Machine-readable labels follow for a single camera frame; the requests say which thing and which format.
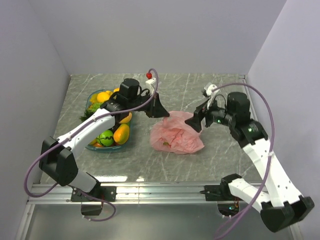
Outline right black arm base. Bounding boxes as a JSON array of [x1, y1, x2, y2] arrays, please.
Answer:
[[199, 185, 242, 218]]

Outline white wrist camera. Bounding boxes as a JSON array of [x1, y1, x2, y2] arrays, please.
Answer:
[[202, 82, 220, 110], [145, 71, 159, 95]]

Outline green pineapple crown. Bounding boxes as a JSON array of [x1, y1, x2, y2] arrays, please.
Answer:
[[79, 109, 93, 123]]

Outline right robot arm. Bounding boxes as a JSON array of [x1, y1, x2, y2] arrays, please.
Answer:
[[185, 90, 315, 233]]

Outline teal plastic fruit tray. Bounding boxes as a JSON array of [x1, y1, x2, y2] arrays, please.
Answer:
[[79, 89, 133, 153]]

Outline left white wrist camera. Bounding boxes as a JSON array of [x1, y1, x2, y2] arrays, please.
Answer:
[[145, 71, 159, 95]]

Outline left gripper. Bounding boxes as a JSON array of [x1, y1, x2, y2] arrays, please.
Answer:
[[128, 91, 170, 119]]

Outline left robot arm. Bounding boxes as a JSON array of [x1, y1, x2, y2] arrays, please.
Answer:
[[39, 78, 170, 201]]

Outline green striped watermelon ball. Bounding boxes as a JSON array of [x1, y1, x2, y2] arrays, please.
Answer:
[[96, 130, 114, 147]]

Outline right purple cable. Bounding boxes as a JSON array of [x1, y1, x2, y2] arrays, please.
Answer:
[[213, 83, 275, 240]]

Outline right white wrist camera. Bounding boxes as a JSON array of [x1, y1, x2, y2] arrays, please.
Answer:
[[202, 82, 220, 110]]

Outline orange peach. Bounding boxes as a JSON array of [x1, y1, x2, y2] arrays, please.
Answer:
[[119, 112, 132, 124]]

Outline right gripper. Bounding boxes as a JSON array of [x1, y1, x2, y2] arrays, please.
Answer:
[[184, 95, 236, 133]]

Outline yellow orange fruit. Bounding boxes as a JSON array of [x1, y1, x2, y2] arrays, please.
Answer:
[[96, 91, 113, 103]]

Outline orange mango at tray bottom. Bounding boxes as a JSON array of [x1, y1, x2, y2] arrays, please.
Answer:
[[113, 123, 130, 145]]

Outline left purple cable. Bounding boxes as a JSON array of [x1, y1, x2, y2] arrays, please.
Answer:
[[23, 67, 159, 223]]

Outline pink plastic bag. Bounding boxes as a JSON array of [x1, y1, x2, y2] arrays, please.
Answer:
[[149, 111, 205, 155]]

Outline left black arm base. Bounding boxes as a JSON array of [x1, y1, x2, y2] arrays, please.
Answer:
[[70, 186, 117, 219]]

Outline aluminium mounting rail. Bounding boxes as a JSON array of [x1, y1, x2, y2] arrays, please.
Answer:
[[27, 181, 219, 205]]

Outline purple cable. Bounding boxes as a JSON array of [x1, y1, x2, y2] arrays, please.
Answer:
[[213, 83, 275, 240], [23, 67, 159, 223]]

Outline green grape bunch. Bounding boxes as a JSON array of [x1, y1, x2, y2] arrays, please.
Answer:
[[87, 102, 102, 113]]

